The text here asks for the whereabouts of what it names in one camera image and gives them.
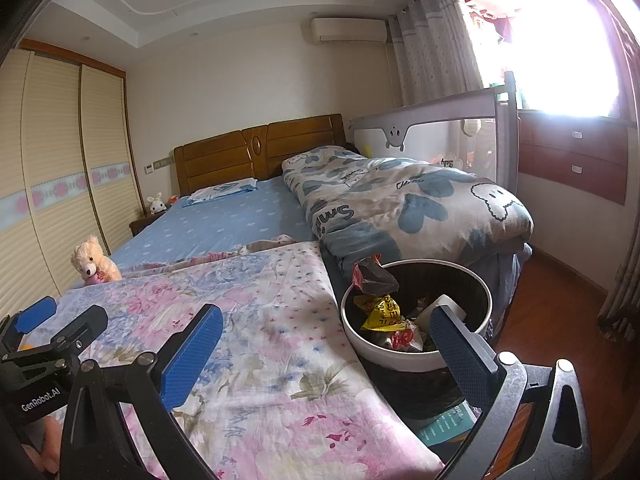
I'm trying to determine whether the black bin with white rim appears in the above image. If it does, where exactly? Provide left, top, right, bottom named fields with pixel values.
left=340, top=259, right=493, bottom=421

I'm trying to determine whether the yellow red snack wrapper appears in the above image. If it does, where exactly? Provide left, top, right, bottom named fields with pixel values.
left=354, top=295, right=401, bottom=331

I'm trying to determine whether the grey striped curtain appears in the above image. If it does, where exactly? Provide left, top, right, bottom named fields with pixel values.
left=386, top=0, right=485, bottom=107

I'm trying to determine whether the bed with blue sheet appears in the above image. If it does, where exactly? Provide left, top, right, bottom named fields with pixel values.
left=107, top=176, right=321, bottom=273

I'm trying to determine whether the person's left hand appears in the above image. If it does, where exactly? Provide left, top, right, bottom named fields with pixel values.
left=25, top=417, right=63, bottom=473

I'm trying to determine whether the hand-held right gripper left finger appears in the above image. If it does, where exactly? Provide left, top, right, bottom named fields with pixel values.
left=59, top=304, right=224, bottom=480

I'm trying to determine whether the beige teddy bear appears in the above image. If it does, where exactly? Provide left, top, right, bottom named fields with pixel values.
left=70, top=234, right=123, bottom=287

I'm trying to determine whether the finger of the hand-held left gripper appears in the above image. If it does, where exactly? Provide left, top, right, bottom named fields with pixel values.
left=12, top=296, right=58, bottom=334
left=49, top=305, right=110, bottom=358

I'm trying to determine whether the blue white pillow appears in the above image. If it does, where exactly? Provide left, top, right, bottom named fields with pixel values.
left=182, top=178, right=259, bottom=207

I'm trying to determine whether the red-brown drawer cabinet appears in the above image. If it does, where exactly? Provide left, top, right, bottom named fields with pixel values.
left=517, top=110, right=629, bottom=206

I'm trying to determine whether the wooden nightstand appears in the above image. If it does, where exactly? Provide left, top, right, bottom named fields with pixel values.
left=129, top=212, right=166, bottom=237

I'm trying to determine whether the floral blanket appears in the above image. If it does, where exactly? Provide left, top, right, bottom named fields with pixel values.
left=0, top=242, right=446, bottom=480

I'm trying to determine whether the grey baby bed rail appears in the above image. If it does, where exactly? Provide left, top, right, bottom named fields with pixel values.
left=348, top=71, right=521, bottom=196

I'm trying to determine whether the white air conditioner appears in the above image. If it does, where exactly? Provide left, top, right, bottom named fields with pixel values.
left=311, top=17, right=388, bottom=44

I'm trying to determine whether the beige sliding door wardrobe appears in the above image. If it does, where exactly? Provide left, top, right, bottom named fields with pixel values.
left=0, top=37, right=146, bottom=306

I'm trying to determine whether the wooden bed headboard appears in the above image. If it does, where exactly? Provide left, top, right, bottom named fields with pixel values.
left=173, top=114, right=347, bottom=197

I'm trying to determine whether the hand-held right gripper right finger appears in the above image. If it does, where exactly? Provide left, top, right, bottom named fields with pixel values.
left=429, top=304, right=593, bottom=480

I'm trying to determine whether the dark brown wrapper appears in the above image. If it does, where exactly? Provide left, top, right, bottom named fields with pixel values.
left=351, top=255, right=401, bottom=293

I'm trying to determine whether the white red-print paper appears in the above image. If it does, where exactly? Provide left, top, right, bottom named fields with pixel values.
left=385, top=322, right=426, bottom=351

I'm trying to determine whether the green book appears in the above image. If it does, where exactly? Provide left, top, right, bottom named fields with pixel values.
left=415, top=405, right=483, bottom=448

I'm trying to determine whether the white blue printed quilt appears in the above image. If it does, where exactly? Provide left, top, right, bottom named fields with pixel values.
left=281, top=146, right=533, bottom=271

